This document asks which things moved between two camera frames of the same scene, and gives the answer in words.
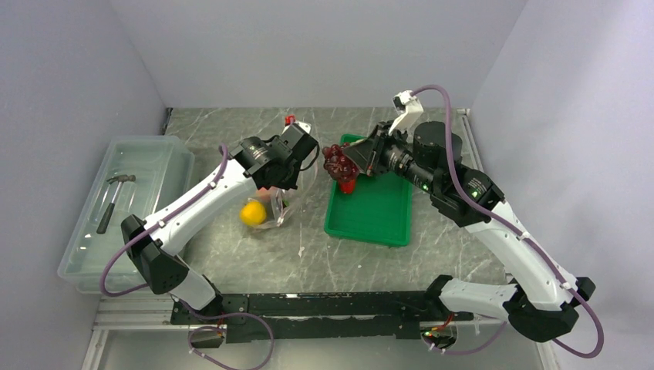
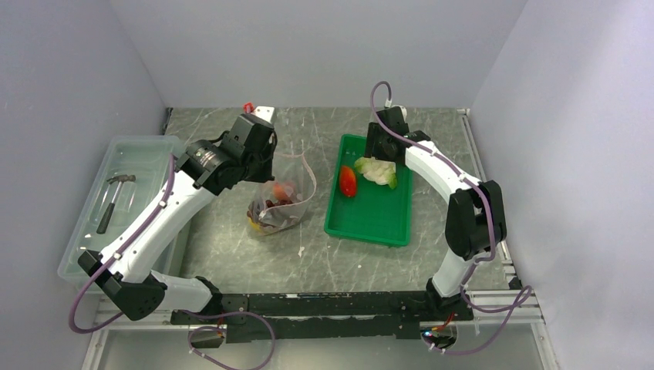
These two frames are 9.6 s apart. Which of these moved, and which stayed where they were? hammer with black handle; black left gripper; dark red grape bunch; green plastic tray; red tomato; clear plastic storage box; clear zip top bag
Moved: dark red grape bunch; clear zip top bag; black left gripper
Stayed: green plastic tray; hammer with black handle; red tomato; clear plastic storage box
